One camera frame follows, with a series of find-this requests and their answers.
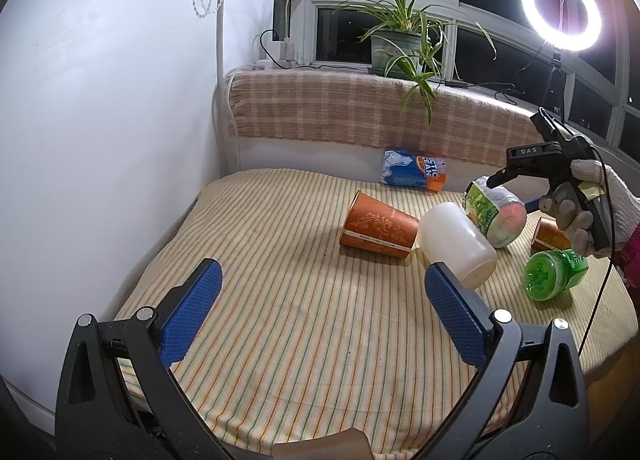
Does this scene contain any green label cut bottle cup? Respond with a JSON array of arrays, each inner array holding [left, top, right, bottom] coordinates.
[[462, 176, 527, 249]]

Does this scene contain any white plastic cup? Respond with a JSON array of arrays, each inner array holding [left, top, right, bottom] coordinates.
[[416, 202, 498, 290]]

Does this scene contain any green tea bottle cup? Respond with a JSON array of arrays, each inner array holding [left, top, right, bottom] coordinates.
[[522, 250, 589, 302]]

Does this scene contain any orange patterned paper cup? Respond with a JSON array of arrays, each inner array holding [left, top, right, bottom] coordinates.
[[340, 190, 419, 258]]

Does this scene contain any white gloved right hand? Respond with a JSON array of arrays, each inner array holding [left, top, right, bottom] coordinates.
[[539, 160, 639, 257]]

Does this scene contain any blue orange snack packet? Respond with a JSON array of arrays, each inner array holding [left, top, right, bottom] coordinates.
[[380, 149, 447, 192]]

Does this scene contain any spider plant in grey pot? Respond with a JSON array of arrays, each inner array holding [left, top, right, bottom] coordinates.
[[333, 0, 497, 129]]

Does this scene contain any beige plaid backrest cloth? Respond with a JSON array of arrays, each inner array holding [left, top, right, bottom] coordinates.
[[230, 70, 542, 167]]

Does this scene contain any white cabinet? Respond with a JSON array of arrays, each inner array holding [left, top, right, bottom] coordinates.
[[1, 0, 218, 432]]

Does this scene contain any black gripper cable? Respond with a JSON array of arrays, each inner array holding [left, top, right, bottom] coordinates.
[[544, 110, 618, 356]]

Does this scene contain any ring light on tripod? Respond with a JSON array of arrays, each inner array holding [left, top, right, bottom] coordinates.
[[521, 0, 603, 125]]

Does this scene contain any white power adapter with cable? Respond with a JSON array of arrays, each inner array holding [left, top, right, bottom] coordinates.
[[255, 28, 296, 70]]

